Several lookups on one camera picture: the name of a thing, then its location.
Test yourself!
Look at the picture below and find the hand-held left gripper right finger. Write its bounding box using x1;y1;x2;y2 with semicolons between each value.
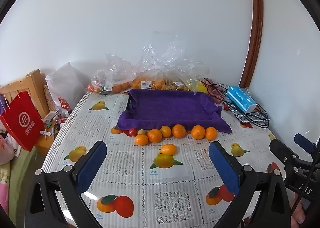
208;141;294;228

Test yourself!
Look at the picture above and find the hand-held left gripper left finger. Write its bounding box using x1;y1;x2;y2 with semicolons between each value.
25;140;108;228

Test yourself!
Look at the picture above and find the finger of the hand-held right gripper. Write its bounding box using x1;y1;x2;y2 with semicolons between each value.
269;138;300;168
293;133;320;155

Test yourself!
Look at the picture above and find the purple towel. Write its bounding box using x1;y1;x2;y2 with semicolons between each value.
117;89;233;134

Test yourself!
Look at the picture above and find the person's right hand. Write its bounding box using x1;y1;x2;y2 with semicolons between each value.
290;197;307;228

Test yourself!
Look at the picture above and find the grey checked cloth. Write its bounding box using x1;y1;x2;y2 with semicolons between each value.
229;107;269;125

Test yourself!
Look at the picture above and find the wooden bedside table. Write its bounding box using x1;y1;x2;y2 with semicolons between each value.
34;128;55;156

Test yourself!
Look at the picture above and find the cluster of small bottles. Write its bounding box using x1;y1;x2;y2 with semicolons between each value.
41;111;68;138

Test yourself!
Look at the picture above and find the blue tissue pack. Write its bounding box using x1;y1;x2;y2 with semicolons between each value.
226;85;257;114

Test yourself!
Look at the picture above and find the green bedsheet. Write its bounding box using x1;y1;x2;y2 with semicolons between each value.
7;148;45;218

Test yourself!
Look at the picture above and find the clear bag of red tomatoes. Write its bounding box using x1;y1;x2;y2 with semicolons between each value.
201;78;227;105

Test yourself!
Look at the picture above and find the brown patterned packet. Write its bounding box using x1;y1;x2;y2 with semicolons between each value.
43;84;57;114

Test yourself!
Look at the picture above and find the clear bag of mandarins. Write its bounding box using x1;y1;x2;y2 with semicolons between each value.
86;52;135;95

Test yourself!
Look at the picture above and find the red paper shopping bag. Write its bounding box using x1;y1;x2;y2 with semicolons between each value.
0;84;44;152

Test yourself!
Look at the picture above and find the yellow packet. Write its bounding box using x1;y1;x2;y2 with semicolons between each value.
186;78;209;94

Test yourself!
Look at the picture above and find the pink plush toy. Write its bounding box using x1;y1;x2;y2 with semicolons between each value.
0;133;15;166

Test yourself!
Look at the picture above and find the white plastic bag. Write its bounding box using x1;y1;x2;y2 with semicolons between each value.
45;62;87;116

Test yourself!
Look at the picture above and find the pink cloth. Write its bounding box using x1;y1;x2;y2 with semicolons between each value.
0;163;12;218

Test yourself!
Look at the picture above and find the clear bag of longans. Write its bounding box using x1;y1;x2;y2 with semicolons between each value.
162;73;190;92

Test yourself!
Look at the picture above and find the large clear bag of oranges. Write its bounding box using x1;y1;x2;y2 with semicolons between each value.
130;31;190;91

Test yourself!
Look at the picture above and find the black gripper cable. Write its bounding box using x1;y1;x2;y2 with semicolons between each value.
290;135;320;221

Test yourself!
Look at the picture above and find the black coiled cable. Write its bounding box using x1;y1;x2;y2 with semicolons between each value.
204;77;270;128

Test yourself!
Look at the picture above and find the brown wooden door frame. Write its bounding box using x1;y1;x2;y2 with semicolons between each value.
239;0;264;89

